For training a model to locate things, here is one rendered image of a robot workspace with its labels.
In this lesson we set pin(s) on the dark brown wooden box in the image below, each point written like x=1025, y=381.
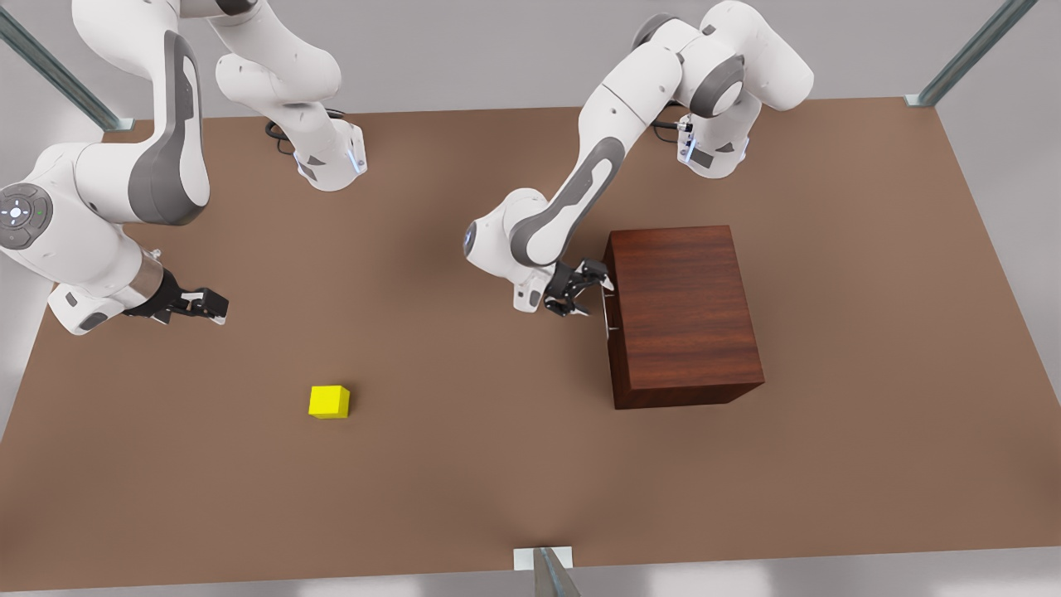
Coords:
x=684, y=315

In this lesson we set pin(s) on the silver frame post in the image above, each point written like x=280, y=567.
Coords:
x=58, y=75
x=970, y=51
x=549, y=569

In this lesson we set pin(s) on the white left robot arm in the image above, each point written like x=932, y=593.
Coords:
x=613, y=108

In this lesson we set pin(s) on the yellow cube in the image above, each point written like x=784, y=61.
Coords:
x=330, y=401

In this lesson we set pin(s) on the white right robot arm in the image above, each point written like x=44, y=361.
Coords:
x=99, y=182

